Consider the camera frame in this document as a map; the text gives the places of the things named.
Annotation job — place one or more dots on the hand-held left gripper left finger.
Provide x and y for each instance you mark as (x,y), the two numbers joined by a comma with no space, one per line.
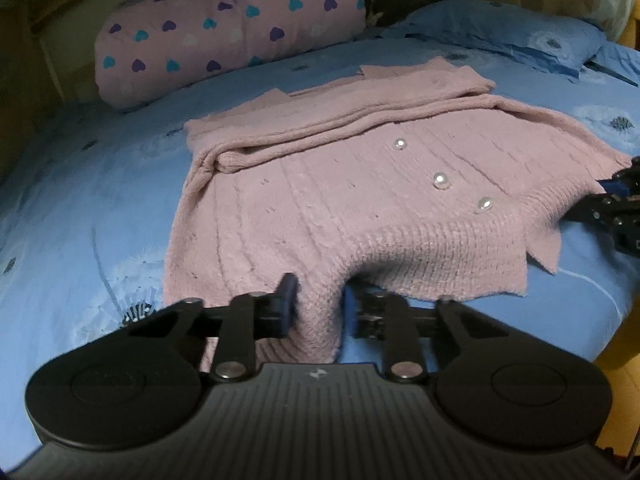
(287,310)

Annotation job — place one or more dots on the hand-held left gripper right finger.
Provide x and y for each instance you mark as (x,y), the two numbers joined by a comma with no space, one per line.
(350,312)

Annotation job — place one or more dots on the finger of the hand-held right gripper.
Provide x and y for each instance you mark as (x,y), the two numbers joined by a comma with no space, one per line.
(605,212)
(620,187)

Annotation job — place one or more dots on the pink knit cardigan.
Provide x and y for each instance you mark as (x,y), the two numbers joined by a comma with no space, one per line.
(325,200)

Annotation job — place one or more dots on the blue dandelion-print pillow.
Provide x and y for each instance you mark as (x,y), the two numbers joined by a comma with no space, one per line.
(500,30)

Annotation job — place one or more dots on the blue dandelion-print bed sheet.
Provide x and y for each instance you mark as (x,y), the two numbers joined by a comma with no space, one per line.
(90,200)

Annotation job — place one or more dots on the dark cloth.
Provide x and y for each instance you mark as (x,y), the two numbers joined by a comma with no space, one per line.
(400,0)

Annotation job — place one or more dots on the pink heart-print rolled quilt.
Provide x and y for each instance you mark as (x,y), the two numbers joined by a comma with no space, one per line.
(225,25)

